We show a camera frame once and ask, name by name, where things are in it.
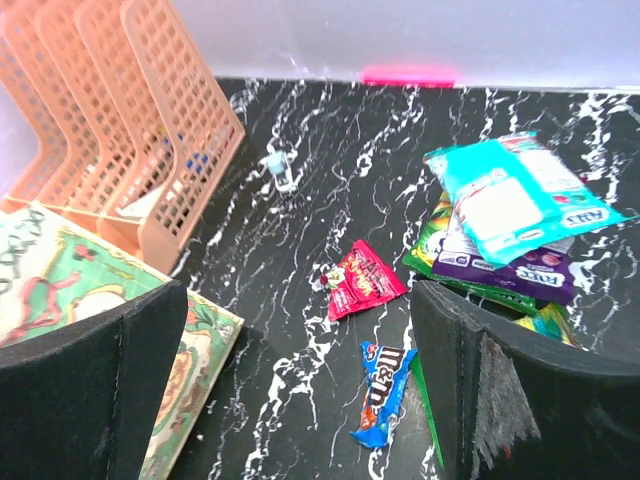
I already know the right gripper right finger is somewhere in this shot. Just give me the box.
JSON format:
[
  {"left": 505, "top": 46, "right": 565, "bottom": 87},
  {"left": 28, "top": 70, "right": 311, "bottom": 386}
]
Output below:
[{"left": 410, "top": 281, "right": 639, "bottom": 479}]

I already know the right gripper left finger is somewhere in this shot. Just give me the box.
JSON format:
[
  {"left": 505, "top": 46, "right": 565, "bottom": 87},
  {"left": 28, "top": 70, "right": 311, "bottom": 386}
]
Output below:
[{"left": 1, "top": 281, "right": 188, "bottom": 479}]

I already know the orange green Fox's bag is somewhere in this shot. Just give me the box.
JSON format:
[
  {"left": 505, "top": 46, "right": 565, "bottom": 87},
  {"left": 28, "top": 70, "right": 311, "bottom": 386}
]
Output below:
[{"left": 411, "top": 296, "right": 577, "bottom": 479}]

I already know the green illustrated paper bag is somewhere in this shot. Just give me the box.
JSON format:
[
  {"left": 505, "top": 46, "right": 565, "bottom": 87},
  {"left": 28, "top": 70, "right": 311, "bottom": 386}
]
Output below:
[{"left": 1, "top": 203, "right": 244, "bottom": 479}]

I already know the small blue candy wrapper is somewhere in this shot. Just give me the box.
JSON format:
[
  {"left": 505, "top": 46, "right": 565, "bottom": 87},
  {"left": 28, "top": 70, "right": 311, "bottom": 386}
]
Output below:
[{"left": 351, "top": 342, "right": 417, "bottom": 449}]

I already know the purple Fox's candy bag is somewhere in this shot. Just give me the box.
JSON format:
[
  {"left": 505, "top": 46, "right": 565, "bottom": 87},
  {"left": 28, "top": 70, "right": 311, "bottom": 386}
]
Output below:
[{"left": 432, "top": 215, "right": 574, "bottom": 305}]

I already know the small red snack packet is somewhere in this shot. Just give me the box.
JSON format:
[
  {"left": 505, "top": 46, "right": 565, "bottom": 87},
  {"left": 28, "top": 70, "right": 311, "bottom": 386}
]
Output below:
[{"left": 316, "top": 240, "right": 408, "bottom": 322}]

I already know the teal white candy bag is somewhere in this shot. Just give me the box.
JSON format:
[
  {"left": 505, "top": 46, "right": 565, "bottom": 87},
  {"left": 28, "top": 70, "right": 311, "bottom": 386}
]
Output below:
[{"left": 424, "top": 132, "right": 629, "bottom": 268}]

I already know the orange plastic file organizer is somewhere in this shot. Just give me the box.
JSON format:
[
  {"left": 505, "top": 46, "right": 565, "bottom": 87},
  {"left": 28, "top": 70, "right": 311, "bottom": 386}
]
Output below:
[{"left": 1, "top": 0, "right": 244, "bottom": 273}]

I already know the pink tape strip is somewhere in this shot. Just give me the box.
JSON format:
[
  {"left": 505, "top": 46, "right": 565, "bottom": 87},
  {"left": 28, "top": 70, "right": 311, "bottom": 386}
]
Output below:
[{"left": 360, "top": 65, "right": 456, "bottom": 88}]

